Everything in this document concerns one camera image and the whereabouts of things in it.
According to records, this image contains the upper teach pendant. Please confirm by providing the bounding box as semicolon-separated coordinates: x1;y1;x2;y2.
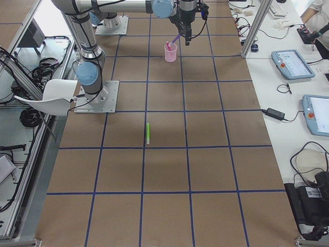
271;49;315;80

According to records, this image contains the pink mesh cup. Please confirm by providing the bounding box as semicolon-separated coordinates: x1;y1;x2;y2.
164;44;178;62

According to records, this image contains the pink pen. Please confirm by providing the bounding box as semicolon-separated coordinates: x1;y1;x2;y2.
166;42;172;51

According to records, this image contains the lower teach pendant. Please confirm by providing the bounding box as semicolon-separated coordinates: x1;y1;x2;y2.
302;95;328;136

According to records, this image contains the green pen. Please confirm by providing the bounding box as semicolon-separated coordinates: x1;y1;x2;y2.
146;122;151;145

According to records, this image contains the white plastic chair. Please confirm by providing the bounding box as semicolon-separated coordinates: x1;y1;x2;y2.
15;79;78;116

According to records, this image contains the grey box on floor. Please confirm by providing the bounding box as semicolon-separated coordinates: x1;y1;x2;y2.
17;19;45;55

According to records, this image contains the small dark blue device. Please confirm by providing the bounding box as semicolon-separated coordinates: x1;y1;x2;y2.
250;43;259;52

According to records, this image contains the teach pendant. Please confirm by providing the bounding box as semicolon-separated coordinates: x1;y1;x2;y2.
271;49;315;80
302;95;328;136

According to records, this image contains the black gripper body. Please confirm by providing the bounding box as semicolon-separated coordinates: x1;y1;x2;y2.
169;14;195;28

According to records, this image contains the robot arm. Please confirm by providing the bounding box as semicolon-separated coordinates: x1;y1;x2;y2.
52;1;180;105
80;1;209;46

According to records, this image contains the black power adapter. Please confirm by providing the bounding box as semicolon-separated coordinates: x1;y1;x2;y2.
261;108;285;121

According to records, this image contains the white keyboard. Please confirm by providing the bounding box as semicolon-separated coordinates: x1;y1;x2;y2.
268;1;287;19

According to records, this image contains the black bag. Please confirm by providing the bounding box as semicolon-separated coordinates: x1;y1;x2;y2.
284;171;328;241

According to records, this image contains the small black cable loop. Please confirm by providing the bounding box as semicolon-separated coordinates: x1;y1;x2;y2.
277;82;293;95

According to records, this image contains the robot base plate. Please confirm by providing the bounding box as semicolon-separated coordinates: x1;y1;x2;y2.
74;81;119;114

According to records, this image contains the aluminium frame post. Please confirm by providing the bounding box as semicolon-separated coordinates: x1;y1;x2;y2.
241;0;272;59

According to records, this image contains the purple pen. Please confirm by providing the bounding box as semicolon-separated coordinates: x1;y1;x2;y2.
169;34;181;46

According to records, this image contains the person in white shirt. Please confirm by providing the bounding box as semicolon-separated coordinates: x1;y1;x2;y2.
301;0;328;59

